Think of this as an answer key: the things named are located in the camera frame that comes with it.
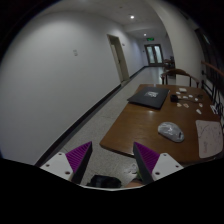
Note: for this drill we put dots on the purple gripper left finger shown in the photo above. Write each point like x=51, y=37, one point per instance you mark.
x=70, y=166

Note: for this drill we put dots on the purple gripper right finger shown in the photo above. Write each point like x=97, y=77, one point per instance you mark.
x=153, y=166

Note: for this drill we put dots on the grey computer mouse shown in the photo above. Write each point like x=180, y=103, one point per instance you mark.
x=171, y=131

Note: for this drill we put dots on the white mouse pad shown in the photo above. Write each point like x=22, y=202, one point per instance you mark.
x=210, y=138

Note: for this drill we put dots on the black bag on floor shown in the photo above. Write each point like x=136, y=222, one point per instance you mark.
x=101, y=181

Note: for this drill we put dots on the wooden table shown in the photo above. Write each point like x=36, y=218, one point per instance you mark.
x=140, y=124

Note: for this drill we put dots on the black closed laptop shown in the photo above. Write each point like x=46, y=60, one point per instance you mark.
x=152, y=97

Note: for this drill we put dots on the small black box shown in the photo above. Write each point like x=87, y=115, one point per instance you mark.
x=173, y=98

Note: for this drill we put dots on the white paper card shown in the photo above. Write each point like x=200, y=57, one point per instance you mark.
x=183, y=90

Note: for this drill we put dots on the wooden chair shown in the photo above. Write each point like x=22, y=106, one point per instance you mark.
x=178, y=72

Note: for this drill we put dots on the double glass exit door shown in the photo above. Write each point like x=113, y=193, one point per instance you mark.
x=154, y=55

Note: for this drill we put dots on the beige side door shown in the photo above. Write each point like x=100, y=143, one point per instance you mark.
x=119, y=57

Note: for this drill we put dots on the green exit sign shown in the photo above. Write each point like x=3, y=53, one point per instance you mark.
x=150, y=39

